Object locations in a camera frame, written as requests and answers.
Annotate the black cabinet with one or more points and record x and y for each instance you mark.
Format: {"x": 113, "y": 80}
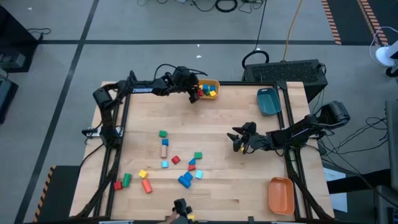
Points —
{"x": 15, "y": 34}

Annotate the person's hand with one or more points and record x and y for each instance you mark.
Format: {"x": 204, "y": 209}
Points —
{"x": 170, "y": 218}

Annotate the orange plastic bin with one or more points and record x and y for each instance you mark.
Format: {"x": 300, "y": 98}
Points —
{"x": 281, "y": 196}

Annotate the black computer tower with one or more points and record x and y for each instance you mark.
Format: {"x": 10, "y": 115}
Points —
{"x": 286, "y": 73}

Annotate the black stand beam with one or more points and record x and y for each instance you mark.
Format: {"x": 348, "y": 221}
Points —
{"x": 351, "y": 184}

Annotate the yellow plastic bin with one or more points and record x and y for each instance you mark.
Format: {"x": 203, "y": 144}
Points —
{"x": 216, "y": 83}

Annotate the green cylinder block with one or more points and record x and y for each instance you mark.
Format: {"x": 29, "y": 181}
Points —
{"x": 126, "y": 180}

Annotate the white paper sheet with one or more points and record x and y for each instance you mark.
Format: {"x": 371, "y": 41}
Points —
{"x": 337, "y": 199}

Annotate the black aluminium table frame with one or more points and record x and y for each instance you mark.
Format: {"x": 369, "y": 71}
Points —
{"x": 242, "y": 83}

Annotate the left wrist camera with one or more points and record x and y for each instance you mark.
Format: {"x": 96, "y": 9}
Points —
{"x": 182, "y": 74}

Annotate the grey cart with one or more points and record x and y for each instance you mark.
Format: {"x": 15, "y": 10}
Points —
{"x": 392, "y": 140}

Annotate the teal plastic bin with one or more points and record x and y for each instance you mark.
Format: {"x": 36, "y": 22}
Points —
{"x": 269, "y": 102}

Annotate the black mat striped edge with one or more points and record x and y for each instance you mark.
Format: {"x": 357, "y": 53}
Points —
{"x": 62, "y": 193}
{"x": 392, "y": 15}
{"x": 348, "y": 18}

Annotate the white round stand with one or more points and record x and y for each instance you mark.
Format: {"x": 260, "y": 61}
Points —
{"x": 384, "y": 56}

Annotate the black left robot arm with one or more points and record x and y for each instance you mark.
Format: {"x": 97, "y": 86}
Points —
{"x": 143, "y": 90}

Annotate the blue cylinder block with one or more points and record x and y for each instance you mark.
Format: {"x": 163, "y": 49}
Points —
{"x": 183, "y": 182}

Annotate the black handheld device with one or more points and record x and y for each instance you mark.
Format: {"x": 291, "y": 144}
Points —
{"x": 182, "y": 207}

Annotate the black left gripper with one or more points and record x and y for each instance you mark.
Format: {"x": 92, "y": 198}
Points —
{"x": 178, "y": 87}

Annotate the light teal rectangular block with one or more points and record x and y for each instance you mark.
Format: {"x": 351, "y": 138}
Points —
{"x": 199, "y": 174}

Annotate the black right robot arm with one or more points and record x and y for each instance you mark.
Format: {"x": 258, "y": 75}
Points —
{"x": 298, "y": 130}

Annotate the black equipment case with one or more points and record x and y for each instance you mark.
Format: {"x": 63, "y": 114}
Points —
{"x": 6, "y": 96}

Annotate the orange cylinder block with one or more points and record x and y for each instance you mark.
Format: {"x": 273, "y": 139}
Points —
{"x": 146, "y": 186}

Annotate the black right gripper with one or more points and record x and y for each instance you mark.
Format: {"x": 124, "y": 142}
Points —
{"x": 260, "y": 141}

